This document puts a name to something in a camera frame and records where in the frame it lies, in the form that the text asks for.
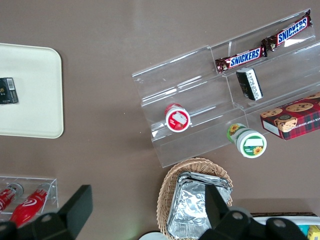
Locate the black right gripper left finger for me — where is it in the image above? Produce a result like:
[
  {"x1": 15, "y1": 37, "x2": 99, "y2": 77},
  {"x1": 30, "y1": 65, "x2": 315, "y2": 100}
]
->
[{"x1": 0, "y1": 184, "x2": 94, "y2": 240}]

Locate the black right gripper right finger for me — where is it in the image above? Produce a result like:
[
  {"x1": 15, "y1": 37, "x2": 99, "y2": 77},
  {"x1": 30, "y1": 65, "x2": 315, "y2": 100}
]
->
[{"x1": 198, "y1": 184, "x2": 309, "y2": 240}]

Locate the foil-wrapped sandwich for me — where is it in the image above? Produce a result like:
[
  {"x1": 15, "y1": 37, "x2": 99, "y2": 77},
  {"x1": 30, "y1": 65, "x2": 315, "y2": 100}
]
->
[
  {"x1": 166, "y1": 180, "x2": 230, "y2": 240},
  {"x1": 176, "y1": 171, "x2": 233, "y2": 205}
]

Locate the woven wicker basket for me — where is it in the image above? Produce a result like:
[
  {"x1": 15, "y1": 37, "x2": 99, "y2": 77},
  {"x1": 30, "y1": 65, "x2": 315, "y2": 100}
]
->
[{"x1": 155, "y1": 157, "x2": 234, "y2": 238}]

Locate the cream plastic tray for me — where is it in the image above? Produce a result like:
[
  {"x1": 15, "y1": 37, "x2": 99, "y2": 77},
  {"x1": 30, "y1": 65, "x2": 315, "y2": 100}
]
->
[{"x1": 0, "y1": 42, "x2": 65, "y2": 140}]

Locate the clear acrylic bottle holder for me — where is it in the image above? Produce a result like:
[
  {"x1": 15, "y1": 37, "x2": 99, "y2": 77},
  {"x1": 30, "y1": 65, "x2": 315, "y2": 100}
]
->
[{"x1": 0, "y1": 175, "x2": 59, "y2": 221}]

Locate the red cola bottle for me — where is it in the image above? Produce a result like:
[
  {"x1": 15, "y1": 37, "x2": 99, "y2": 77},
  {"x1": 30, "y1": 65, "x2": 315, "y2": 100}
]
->
[
  {"x1": 0, "y1": 183, "x2": 25, "y2": 213},
  {"x1": 9, "y1": 188, "x2": 50, "y2": 228}
]

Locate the white round object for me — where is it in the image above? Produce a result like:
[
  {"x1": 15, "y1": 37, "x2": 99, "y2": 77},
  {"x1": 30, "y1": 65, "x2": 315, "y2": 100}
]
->
[{"x1": 139, "y1": 232, "x2": 166, "y2": 240}]

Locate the green sunflower yogurt cup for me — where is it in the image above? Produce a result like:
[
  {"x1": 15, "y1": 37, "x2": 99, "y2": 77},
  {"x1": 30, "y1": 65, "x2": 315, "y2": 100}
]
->
[{"x1": 226, "y1": 122, "x2": 268, "y2": 160}]

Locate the white bin with dark rim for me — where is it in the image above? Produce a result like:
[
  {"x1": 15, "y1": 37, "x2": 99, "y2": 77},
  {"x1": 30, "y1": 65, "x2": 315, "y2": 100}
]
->
[{"x1": 250, "y1": 212, "x2": 320, "y2": 240}]

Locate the teal snack packet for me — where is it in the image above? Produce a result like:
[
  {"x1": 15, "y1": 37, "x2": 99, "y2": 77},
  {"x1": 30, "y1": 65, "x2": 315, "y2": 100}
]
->
[{"x1": 298, "y1": 224, "x2": 311, "y2": 236}]

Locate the red strawberry yogurt cup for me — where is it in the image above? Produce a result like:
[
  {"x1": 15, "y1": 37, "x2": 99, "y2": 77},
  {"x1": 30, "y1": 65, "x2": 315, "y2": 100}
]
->
[{"x1": 164, "y1": 103, "x2": 193, "y2": 133}]

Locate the yellow snack packet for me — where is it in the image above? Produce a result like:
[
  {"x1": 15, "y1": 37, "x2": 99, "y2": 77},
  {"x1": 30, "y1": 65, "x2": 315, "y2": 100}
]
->
[{"x1": 307, "y1": 224, "x2": 320, "y2": 240}]

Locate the clear acrylic tiered display stand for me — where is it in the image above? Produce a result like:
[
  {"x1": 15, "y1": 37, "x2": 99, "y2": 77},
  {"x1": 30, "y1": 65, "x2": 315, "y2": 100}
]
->
[{"x1": 131, "y1": 8, "x2": 320, "y2": 169}]

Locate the red tartan cookie box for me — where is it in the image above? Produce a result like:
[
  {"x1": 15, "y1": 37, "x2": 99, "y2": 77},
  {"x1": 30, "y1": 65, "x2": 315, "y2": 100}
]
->
[{"x1": 259, "y1": 92, "x2": 320, "y2": 141}]

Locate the black box with white side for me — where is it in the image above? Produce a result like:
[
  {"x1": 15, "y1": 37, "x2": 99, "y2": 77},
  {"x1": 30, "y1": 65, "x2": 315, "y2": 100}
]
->
[{"x1": 235, "y1": 67, "x2": 264, "y2": 102}]

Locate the black box with barcode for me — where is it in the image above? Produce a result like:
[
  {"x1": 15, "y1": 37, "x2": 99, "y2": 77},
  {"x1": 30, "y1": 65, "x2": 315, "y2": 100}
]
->
[{"x1": 0, "y1": 77, "x2": 20, "y2": 106}]

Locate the Snickers chocolate bar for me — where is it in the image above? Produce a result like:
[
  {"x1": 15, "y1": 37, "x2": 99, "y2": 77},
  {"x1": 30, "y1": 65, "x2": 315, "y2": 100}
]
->
[
  {"x1": 215, "y1": 46, "x2": 269, "y2": 75},
  {"x1": 260, "y1": 9, "x2": 314, "y2": 52}
]

